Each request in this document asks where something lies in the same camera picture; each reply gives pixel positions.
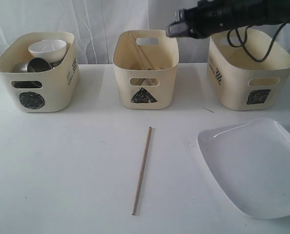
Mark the white square plate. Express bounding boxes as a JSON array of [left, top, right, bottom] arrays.
[[196, 118, 290, 219]]

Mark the cream bin with black square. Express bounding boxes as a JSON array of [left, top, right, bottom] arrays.
[[207, 28, 290, 111]]

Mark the cream bin with black triangle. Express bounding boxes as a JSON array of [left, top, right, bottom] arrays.
[[112, 30, 179, 110]]

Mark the wooden chopstick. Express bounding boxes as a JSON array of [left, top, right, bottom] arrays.
[[132, 126, 152, 216], [128, 31, 156, 70]]

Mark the stainless steel bowl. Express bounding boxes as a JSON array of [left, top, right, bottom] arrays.
[[11, 81, 42, 89]]

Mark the stainless steel mug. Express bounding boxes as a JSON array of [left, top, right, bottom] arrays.
[[12, 58, 52, 73], [50, 59, 63, 69]]

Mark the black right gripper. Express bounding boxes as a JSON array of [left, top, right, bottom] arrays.
[[175, 0, 236, 39]]

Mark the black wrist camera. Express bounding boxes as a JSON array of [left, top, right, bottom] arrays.
[[166, 20, 190, 38]]

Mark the cream bin with black circle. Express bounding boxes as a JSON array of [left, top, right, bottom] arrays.
[[0, 32, 80, 112]]

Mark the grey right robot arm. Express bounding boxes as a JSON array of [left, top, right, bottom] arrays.
[[167, 0, 290, 39]]

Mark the white ceramic bowl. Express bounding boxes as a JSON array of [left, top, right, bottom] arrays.
[[28, 39, 67, 63]]

